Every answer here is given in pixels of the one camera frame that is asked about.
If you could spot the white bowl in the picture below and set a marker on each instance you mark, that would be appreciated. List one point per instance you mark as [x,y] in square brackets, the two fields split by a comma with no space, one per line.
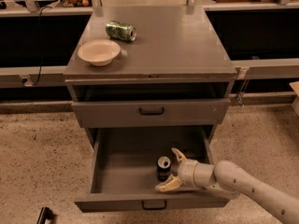
[99,52]

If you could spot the black middle drawer handle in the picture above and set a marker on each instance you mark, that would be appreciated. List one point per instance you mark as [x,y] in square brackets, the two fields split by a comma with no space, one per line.
[154,205]

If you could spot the metal hook on rail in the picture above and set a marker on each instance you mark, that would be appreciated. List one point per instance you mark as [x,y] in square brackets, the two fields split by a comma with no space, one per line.
[244,81]

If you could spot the open grey middle drawer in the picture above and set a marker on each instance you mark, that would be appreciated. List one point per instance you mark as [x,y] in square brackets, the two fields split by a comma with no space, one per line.
[124,169]

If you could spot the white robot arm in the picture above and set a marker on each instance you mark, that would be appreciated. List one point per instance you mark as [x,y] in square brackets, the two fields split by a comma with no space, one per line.
[227,180]

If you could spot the blue pepsi can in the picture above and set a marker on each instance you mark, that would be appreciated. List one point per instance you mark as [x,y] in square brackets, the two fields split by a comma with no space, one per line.
[163,168]

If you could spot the green soda can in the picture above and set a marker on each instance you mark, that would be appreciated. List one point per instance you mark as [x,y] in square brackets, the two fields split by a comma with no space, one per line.
[121,31]

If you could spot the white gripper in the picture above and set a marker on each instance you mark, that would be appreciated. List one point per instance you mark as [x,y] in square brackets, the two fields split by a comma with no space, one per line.
[186,171]

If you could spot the black top drawer handle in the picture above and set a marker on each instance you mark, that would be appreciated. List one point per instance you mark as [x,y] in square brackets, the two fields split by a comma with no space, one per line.
[145,112]

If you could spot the black object on floor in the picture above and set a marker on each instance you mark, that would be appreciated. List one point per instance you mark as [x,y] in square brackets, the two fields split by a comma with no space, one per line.
[44,215]

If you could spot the grey drawer cabinet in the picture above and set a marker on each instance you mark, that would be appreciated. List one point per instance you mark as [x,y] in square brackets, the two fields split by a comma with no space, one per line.
[175,56]

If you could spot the black drawer handle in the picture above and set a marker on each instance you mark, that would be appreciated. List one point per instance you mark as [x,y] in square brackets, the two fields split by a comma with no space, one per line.
[145,112]
[154,205]

